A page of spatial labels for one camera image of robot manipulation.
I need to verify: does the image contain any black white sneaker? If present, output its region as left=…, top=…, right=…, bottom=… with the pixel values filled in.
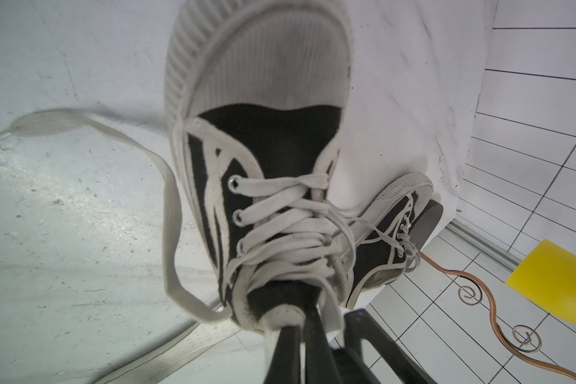
left=0, top=0, right=357, bottom=334
left=342, top=172, right=434, bottom=310

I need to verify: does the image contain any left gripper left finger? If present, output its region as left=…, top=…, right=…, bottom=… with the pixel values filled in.
left=263, top=326, right=301, bottom=384

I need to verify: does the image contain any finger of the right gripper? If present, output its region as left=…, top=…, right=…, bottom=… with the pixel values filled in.
left=333, top=309, right=436, bottom=384

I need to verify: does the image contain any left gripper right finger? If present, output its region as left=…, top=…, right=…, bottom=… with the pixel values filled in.
left=304, top=304, right=342, bottom=384

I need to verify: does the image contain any yellow plastic wine glass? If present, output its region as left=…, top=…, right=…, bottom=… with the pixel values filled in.
left=507, top=240, right=576, bottom=325

